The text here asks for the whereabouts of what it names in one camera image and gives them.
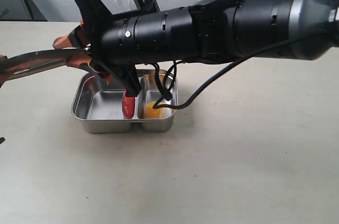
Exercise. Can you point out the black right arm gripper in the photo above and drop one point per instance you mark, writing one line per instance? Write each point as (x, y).
(121, 41)

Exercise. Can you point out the dark transparent lunch box lid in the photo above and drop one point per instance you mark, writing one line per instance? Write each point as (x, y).
(35, 62)

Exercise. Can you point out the red toy sausage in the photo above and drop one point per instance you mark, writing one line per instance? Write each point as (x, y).
(128, 106)

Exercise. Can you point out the yellow toy cheese wedge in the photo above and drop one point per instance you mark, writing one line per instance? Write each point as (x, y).
(152, 113)

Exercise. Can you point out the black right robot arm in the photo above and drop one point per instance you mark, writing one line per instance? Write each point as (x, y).
(210, 32)

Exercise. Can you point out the dark vertical pole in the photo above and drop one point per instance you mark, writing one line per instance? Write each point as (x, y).
(34, 14)

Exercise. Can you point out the stainless steel lunch box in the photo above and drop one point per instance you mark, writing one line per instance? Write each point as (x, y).
(98, 106)

